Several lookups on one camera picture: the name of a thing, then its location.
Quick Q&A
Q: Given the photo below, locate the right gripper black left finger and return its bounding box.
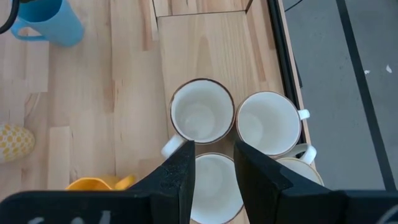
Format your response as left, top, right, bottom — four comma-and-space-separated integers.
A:
0, 139, 196, 224

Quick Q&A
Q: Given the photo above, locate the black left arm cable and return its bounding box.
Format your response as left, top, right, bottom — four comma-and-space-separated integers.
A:
0, 0, 21, 35

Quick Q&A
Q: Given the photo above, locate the olive-yellow mug white handle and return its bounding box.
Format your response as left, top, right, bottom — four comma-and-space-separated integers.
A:
160, 77, 236, 160

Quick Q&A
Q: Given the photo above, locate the white mug yellow pattern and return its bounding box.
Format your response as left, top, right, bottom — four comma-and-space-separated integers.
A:
0, 123, 35, 164

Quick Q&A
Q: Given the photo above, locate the red-orange mug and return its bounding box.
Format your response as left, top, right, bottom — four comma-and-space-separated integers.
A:
190, 152, 245, 224

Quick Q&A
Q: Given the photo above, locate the light blue mug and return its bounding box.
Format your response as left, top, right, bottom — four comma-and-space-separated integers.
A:
10, 0, 85, 48

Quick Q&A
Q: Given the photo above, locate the grey-green mug white handle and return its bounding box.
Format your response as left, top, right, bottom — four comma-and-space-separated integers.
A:
275, 142, 325, 187

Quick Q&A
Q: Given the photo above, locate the black aluminium table frame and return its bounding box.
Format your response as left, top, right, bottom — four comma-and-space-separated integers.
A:
267, 0, 307, 144

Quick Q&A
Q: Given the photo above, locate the black-framed wooden mug rack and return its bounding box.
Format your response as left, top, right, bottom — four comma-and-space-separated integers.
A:
151, 0, 313, 224

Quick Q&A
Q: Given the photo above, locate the plain yellow mug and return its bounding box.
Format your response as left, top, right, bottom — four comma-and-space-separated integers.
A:
65, 174, 137, 191

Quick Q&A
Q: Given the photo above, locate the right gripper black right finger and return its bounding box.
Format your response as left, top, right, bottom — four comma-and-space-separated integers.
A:
233, 141, 398, 224

